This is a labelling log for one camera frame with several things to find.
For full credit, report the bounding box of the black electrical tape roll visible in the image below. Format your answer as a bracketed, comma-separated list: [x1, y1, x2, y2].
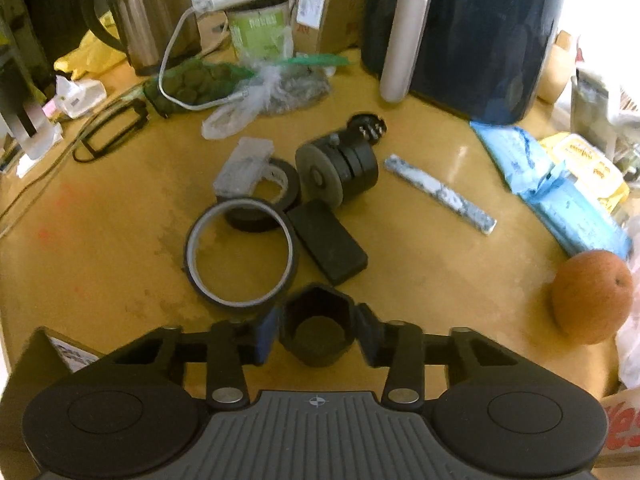
[222, 157, 302, 233]

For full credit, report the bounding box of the orange fruit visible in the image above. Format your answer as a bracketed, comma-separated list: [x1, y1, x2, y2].
[551, 250, 635, 345]

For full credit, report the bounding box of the green labelled tub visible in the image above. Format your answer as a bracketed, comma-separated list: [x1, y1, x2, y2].
[226, 0, 296, 61]

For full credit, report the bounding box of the stainless steel electric kettle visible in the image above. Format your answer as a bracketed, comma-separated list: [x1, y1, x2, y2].
[80, 0, 203, 77]

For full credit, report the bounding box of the yellow plastic bag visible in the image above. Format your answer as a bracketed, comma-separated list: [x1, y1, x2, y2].
[54, 15, 128, 81]

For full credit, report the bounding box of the black rectangular frame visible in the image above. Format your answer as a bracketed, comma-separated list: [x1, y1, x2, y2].
[72, 99, 151, 163]

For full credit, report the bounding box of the metal container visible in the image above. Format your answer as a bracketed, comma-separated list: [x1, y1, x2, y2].
[570, 67, 640, 161]

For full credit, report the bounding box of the black cable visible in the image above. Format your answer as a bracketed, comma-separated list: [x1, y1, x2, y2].
[0, 105, 126, 241]

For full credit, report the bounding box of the silver marbled stick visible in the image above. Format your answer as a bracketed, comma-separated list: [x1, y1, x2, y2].
[384, 154, 498, 235]

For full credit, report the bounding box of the clear plastic bag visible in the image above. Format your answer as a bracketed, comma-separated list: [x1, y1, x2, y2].
[201, 55, 333, 140]

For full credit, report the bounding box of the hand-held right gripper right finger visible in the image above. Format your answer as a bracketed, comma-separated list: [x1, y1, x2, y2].
[357, 302, 521, 406]

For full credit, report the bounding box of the tall brown cardboard box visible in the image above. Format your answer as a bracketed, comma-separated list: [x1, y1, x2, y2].
[295, 0, 371, 56]

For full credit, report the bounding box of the black rectangular block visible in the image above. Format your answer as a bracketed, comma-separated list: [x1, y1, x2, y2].
[286, 200, 369, 285]

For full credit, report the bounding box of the small clear plastic box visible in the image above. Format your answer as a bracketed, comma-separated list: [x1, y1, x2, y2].
[212, 136, 276, 196]

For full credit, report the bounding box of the grey metal stand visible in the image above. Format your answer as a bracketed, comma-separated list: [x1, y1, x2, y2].
[0, 15, 63, 161]

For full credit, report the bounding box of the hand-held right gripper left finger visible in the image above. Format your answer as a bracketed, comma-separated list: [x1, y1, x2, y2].
[107, 305, 281, 408]

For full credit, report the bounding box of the white cable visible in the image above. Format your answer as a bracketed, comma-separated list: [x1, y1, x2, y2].
[157, 7, 251, 111]

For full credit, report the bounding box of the dark blue air fryer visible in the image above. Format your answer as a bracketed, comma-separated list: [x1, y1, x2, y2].
[361, 0, 568, 126]

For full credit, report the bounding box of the blue wet wipes pack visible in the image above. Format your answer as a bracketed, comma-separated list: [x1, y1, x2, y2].
[520, 165, 633, 261]
[470, 121, 546, 193]

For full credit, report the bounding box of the black wheel-shaped mount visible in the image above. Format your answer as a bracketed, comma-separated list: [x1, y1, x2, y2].
[294, 132, 379, 207]

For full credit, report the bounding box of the small black pronged mount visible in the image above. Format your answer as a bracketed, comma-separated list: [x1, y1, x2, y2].
[346, 111, 388, 142]

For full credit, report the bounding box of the black hexagonal cap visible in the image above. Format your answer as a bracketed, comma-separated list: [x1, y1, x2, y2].
[277, 284, 362, 368]

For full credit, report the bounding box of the yellow wet wipes pack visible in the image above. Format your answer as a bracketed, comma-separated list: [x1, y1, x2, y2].
[537, 132, 631, 216]

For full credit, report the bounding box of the green plastic wrapper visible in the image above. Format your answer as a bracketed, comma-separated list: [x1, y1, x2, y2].
[272, 52, 353, 68]

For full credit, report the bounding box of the bag of dark green discs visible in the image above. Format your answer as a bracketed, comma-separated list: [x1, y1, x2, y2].
[144, 57, 256, 120]

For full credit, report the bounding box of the thin amber tape roll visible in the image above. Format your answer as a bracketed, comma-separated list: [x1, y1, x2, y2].
[184, 199, 301, 310]

